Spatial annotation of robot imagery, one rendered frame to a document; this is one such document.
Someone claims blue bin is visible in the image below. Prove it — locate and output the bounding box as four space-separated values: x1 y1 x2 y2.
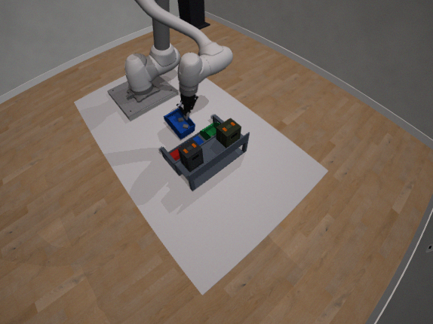
164 108 195 140

